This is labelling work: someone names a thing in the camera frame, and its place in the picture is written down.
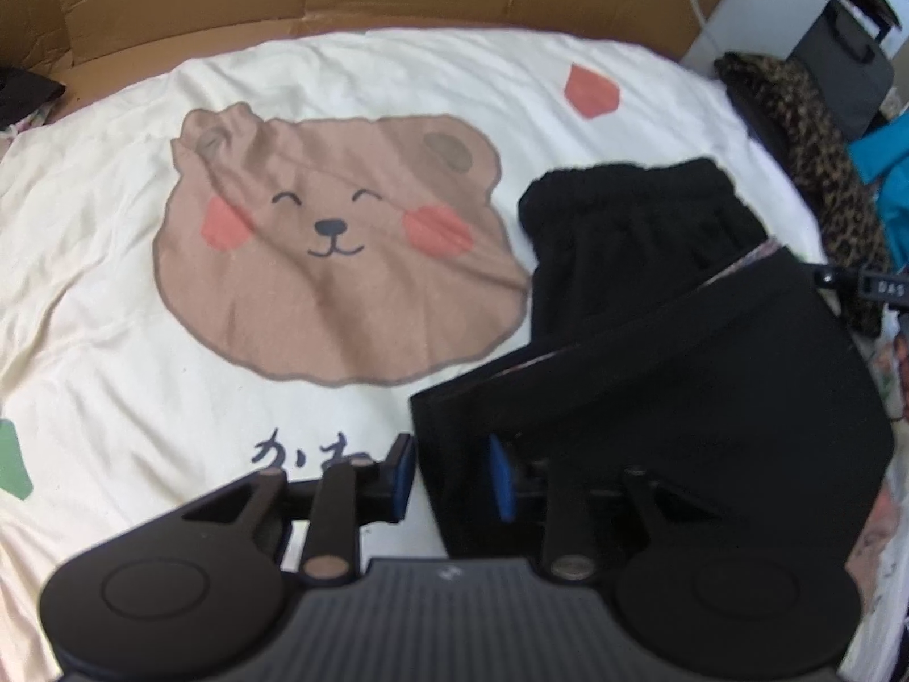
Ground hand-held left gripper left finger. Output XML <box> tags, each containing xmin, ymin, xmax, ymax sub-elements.
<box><xmin>181</xmin><ymin>433</ymin><xmax>416</xmax><ymax>581</ymax></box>

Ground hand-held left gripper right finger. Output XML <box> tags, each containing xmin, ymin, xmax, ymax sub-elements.
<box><xmin>486</xmin><ymin>435</ymin><xmax>718</xmax><ymax>581</ymax></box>

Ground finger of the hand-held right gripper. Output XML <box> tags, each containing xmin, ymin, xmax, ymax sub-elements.
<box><xmin>802</xmin><ymin>263</ymin><xmax>860</xmax><ymax>291</ymax></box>

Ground black bear-print shorts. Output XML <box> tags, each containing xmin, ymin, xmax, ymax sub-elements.
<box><xmin>410</xmin><ymin>156</ymin><xmax>896</xmax><ymax>569</ymax></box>

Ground white printed garment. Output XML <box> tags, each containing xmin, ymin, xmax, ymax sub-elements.
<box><xmin>870</xmin><ymin>309</ymin><xmax>909</xmax><ymax>427</ymax></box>

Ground teal printed jersey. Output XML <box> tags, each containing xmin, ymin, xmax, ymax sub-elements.
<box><xmin>848</xmin><ymin>117</ymin><xmax>909</xmax><ymax>221</ymax></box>

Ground leopard print garment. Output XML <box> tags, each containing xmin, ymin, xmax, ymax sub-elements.
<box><xmin>714</xmin><ymin>53</ymin><xmax>892</xmax><ymax>338</ymax></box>

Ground black folded garment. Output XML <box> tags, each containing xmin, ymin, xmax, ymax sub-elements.
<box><xmin>724</xmin><ymin>71</ymin><xmax>789</xmax><ymax>157</ymax></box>

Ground grey laptop bag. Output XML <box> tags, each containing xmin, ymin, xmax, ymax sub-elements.
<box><xmin>788</xmin><ymin>0</ymin><xmax>896</xmax><ymax>143</ymax></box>

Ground cream bear-print bed sheet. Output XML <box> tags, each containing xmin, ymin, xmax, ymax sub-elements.
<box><xmin>0</xmin><ymin>24</ymin><xmax>909</xmax><ymax>682</ymax></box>

